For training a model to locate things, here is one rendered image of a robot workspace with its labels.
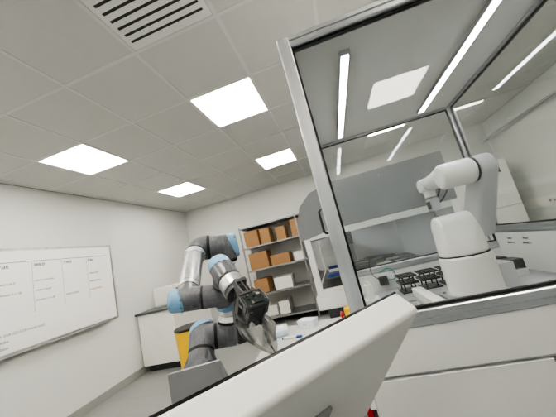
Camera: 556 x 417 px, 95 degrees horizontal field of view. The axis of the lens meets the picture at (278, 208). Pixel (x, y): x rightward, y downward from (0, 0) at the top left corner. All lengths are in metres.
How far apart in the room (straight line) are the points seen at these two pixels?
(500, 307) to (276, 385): 0.64
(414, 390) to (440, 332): 0.16
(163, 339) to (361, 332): 4.46
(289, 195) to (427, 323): 5.04
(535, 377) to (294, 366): 0.67
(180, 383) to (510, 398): 1.05
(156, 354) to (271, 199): 3.51
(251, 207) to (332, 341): 5.53
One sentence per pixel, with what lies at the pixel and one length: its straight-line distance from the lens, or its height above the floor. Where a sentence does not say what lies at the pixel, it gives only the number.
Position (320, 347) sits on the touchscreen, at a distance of 0.39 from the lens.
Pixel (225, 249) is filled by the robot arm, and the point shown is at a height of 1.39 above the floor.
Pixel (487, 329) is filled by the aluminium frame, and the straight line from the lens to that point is 0.86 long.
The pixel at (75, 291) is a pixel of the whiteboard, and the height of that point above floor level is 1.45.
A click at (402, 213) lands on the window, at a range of 0.79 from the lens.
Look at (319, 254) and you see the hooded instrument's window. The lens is 2.13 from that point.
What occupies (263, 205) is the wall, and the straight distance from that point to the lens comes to 5.78.
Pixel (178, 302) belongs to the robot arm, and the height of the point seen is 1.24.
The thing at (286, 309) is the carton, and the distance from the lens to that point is 5.36.
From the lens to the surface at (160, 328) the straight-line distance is 4.78.
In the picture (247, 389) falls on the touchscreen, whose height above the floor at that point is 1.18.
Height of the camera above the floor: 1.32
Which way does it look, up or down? 10 degrees up
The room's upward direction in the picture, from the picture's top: 14 degrees counter-clockwise
